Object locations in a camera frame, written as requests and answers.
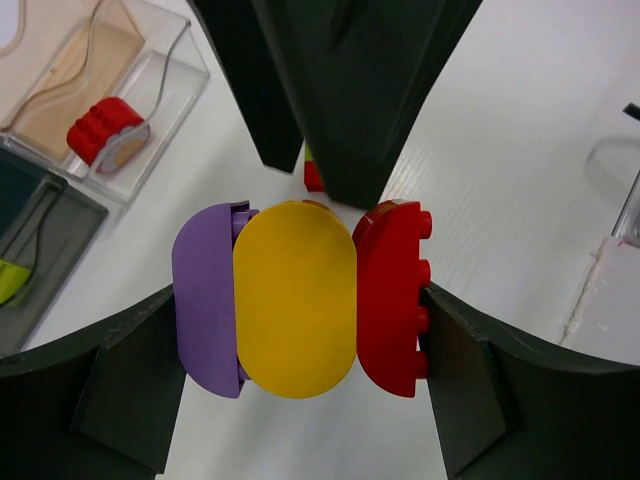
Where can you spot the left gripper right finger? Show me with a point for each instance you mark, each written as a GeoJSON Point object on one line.
{"type": "Point", "coordinates": [510, 405]}

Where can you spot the smoky grey container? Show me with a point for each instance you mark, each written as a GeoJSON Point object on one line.
{"type": "Point", "coordinates": [46, 226]}

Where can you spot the orange translucent container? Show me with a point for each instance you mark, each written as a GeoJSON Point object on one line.
{"type": "Point", "coordinates": [58, 58]}

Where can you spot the red green striped lego stack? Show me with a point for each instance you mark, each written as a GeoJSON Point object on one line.
{"type": "Point", "coordinates": [311, 176]}

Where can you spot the purple rounded lego brick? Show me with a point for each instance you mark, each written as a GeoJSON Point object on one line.
{"type": "Point", "coordinates": [203, 286]}

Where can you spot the red rounded lego brick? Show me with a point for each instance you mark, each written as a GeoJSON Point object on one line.
{"type": "Point", "coordinates": [109, 135]}

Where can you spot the clear container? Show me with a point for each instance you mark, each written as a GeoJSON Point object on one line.
{"type": "Point", "coordinates": [160, 85]}

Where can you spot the green lego brick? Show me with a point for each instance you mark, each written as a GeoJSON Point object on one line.
{"type": "Point", "coordinates": [12, 279]}

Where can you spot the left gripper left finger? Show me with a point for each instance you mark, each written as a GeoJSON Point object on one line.
{"type": "Point", "coordinates": [98, 403]}

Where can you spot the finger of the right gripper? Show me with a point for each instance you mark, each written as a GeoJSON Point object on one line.
{"type": "Point", "coordinates": [235, 36]}
{"type": "Point", "coordinates": [356, 74]}

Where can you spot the yellow rounded lego brick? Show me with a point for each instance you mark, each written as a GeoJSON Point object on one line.
{"type": "Point", "coordinates": [295, 281]}

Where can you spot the red curved lego brick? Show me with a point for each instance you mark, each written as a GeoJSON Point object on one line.
{"type": "Point", "coordinates": [390, 276]}

